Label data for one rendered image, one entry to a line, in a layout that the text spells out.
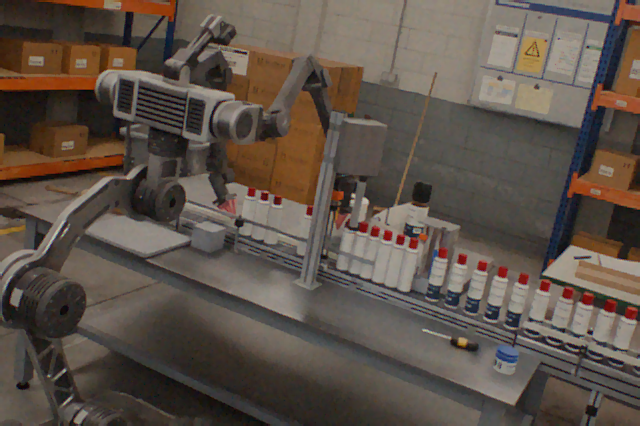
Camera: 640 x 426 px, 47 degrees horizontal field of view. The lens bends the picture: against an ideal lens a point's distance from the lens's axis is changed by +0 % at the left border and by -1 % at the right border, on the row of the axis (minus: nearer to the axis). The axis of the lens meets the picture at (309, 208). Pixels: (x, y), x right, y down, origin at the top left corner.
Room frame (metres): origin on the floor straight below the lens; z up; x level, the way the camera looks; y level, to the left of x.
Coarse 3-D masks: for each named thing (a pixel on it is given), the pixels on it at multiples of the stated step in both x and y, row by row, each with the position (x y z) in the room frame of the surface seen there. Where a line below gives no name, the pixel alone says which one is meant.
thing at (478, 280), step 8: (480, 264) 2.50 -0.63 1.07; (480, 272) 2.50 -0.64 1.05; (472, 280) 2.51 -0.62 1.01; (480, 280) 2.49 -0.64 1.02; (472, 288) 2.50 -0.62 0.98; (480, 288) 2.49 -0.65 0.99; (472, 296) 2.49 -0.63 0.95; (480, 296) 2.50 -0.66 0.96; (472, 304) 2.49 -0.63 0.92; (464, 312) 2.50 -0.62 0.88; (472, 312) 2.49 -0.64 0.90
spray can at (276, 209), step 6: (276, 198) 2.88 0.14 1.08; (282, 198) 2.89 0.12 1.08; (276, 204) 2.88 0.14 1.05; (270, 210) 2.88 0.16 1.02; (276, 210) 2.87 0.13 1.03; (282, 210) 2.89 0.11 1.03; (270, 216) 2.88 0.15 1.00; (276, 216) 2.87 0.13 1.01; (270, 222) 2.87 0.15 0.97; (276, 222) 2.87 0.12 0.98; (270, 234) 2.87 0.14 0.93; (276, 234) 2.88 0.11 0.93; (270, 240) 2.87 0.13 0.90; (276, 240) 2.88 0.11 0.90
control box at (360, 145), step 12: (348, 120) 2.62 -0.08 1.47; (360, 120) 2.67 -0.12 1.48; (348, 132) 2.59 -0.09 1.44; (360, 132) 2.61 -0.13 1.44; (372, 132) 2.64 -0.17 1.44; (384, 132) 2.66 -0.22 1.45; (348, 144) 2.60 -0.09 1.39; (360, 144) 2.62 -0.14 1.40; (372, 144) 2.64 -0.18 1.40; (336, 156) 2.62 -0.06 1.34; (348, 156) 2.60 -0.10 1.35; (360, 156) 2.62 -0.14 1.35; (372, 156) 2.65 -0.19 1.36; (336, 168) 2.60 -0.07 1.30; (348, 168) 2.61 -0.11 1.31; (360, 168) 2.63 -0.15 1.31; (372, 168) 2.65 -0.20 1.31
